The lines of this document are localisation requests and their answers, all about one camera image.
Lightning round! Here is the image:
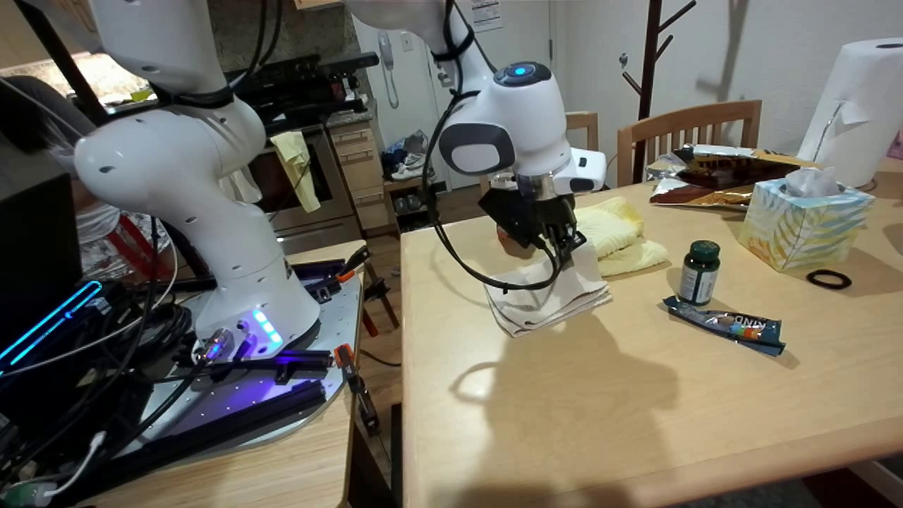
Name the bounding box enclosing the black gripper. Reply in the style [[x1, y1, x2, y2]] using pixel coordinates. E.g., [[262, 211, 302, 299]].
[[476, 176, 589, 271]]

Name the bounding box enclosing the white wiping cloth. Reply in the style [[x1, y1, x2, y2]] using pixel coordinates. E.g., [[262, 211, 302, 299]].
[[483, 241, 614, 338]]

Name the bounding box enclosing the yellow towel cloth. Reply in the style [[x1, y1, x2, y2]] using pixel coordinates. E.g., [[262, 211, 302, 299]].
[[572, 194, 672, 281]]

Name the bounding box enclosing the silver snack bag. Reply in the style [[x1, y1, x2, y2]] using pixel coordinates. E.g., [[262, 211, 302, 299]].
[[647, 152, 693, 203]]

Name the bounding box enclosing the wooden slat-back chair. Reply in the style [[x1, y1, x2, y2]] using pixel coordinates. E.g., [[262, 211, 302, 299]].
[[562, 107, 603, 152], [614, 96, 764, 189]]

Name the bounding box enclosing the small green pill bottle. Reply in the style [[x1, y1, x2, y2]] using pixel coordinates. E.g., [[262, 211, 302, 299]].
[[678, 237, 726, 309]]

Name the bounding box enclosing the brown snack bag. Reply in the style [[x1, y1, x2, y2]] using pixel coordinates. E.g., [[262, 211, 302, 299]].
[[669, 141, 824, 211]]

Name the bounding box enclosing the dark wooden coat rack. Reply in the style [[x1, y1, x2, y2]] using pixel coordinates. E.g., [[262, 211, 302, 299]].
[[618, 0, 700, 187]]

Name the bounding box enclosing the striped tissue box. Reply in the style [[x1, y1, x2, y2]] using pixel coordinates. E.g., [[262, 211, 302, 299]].
[[737, 168, 877, 278]]

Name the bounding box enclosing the yellow hanging kitchen towel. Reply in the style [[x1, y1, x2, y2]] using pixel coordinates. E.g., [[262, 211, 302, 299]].
[[269, 127, 325, 216]]

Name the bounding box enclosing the black kitchen stove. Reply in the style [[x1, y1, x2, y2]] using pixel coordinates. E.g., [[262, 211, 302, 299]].
[[223, 51, 384, 237]]

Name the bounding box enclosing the black box with blue light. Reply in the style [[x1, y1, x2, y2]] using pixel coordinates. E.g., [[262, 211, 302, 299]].
[[0, 278, 191, 417]]

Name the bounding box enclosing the black monitor screen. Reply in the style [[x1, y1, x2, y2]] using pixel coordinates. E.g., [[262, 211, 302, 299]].
[[0, 173, 84, 357]]

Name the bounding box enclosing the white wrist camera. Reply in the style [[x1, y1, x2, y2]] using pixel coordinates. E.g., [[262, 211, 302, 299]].
[[563, 146, 610, 192]]

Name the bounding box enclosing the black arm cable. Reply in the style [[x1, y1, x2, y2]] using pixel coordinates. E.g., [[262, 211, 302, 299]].
[[420, 0, 566, 293]]

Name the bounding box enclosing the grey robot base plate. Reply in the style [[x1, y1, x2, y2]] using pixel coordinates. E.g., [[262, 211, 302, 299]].
[[81, 257, 369, 475]]

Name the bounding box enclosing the white wall paper notice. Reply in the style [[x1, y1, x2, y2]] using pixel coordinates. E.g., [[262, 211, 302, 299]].
[[468, 0, 508, 31]]

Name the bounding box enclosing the red handled clamp tool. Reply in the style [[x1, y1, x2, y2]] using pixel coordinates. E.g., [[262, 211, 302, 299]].
[[333, 341, 384, 437]]

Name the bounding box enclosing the black rubber ring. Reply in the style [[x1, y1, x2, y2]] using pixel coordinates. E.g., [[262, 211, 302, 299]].
[[805, 265, 854, 293]]

